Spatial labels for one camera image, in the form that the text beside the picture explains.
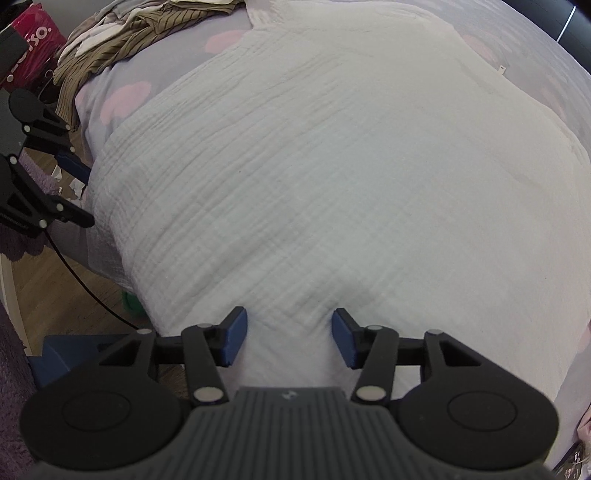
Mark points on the grey pink-dotted bed cover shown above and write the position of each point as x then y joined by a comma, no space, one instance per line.
531,41

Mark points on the stack of folded clothes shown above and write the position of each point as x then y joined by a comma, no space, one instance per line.
584,420

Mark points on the light grey garment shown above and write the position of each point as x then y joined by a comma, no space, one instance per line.
97,23

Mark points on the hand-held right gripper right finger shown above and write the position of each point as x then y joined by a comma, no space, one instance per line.
344,339

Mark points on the white muslin shirt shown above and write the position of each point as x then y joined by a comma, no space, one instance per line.
323,161

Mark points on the red plastic bag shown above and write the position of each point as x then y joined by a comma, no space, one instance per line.
37,46

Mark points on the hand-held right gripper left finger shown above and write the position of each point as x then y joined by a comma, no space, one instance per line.
235,334

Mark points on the white paper scraps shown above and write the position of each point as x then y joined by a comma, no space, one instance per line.
74,187

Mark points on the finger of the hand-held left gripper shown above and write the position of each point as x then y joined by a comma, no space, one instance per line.
69,214
74,166

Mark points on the blue box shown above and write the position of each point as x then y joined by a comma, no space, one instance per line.
55,360

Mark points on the brown striped garment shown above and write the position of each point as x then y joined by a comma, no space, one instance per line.
115,46

